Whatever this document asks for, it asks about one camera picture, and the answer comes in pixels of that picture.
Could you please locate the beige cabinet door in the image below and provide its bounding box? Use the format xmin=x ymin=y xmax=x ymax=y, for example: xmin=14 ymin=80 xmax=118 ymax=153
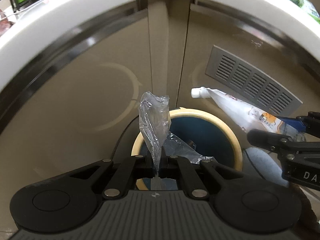
xmin=0 ymin=0 xmax=156 ymax=230

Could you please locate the clear plastic wrap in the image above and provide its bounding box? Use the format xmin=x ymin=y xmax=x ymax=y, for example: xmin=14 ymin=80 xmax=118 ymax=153
xmin=138 ymin=91 xmax=213 ymax=192

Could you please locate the cream rim trash bin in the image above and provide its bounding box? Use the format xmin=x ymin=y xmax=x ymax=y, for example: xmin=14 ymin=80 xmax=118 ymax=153
xmin=131 ymin=108 xmax=242 ymax=191

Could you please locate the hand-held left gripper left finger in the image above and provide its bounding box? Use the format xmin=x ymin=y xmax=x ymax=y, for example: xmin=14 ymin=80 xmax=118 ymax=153
xmin=64 ymin=155 xmax=157 ymax=200

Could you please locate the white toothpaste tube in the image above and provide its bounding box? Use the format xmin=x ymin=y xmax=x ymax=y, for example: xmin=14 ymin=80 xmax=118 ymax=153
xmin=190 ymin=87 xmax=307 ymax=142

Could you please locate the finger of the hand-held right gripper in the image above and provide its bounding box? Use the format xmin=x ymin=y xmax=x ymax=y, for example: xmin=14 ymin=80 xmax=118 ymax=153
xmin=275 ymin=112 xmax=320 ymax=140
xmin=247 ymin=129 xmax=320 ymax=188

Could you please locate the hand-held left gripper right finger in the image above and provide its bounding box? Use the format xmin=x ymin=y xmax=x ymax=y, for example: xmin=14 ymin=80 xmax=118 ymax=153
xmin=160 ymin=155 xmax=250 ymax=200

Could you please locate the grey vent grille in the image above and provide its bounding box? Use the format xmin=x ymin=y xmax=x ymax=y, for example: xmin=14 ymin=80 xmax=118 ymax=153
xmin=205 ymin=45 xmax=303 ymax=117

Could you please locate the plastic bag of meat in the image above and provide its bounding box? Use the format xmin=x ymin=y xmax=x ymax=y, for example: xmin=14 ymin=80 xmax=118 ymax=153
xmin=0 ymin=9 xmax=16 ymax=34

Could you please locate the green white package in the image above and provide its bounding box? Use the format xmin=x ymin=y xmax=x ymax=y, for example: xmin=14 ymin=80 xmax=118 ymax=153
xmin=272 ymin=0 xmax=320 ymax=18

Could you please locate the pale blue round object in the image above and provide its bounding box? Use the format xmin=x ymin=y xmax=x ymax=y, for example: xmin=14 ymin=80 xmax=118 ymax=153
xmin=244 ymin=147 xmax=283 ymax=186

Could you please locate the dark fuzzy object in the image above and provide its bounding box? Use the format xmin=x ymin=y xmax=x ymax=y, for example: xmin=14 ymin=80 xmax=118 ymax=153
xmin=290 ymin=184 xmax=320 ymax=228

